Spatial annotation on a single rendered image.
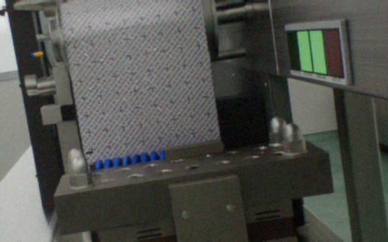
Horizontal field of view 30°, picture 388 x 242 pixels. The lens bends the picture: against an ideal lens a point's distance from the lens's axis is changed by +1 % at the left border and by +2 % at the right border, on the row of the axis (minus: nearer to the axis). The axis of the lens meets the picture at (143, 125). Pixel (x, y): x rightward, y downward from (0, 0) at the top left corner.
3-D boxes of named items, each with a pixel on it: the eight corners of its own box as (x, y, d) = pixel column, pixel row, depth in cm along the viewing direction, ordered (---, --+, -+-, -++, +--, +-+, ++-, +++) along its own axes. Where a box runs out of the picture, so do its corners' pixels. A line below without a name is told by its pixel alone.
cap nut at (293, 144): (280, 152, 109) (276, 123, 108) (304, 148, 109) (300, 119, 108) (285, 156, 105) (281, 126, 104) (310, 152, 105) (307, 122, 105)
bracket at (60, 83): (61, 228, 136) (34, 70, 132) (95, 223, 136) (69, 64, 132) (60, 236, 131) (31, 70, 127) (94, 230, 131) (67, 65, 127)
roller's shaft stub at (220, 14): (211, 29, 129) (208, 4, 128) (250, 23, 129) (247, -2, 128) (214, 29, 124) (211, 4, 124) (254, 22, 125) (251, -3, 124)
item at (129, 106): (87, 172, 123) (69, 66, 121) (221, 151, 123) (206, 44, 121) (87, 172, 123) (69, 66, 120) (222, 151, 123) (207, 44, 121)
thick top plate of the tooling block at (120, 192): (67, 210, 119) (62, 174, 119) (305, 172, 120) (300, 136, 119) (60, 236, 104) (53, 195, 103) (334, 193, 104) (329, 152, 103)
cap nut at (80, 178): (70, 185, 108) (66, 157, 108) (94, 181, 108) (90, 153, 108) (69, 191, 105) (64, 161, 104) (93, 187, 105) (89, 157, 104)
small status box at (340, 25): (290, 74, 101) (284, 25, 101) (294, 73, 101) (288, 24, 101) (346, 86, 77) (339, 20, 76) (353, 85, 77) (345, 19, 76)
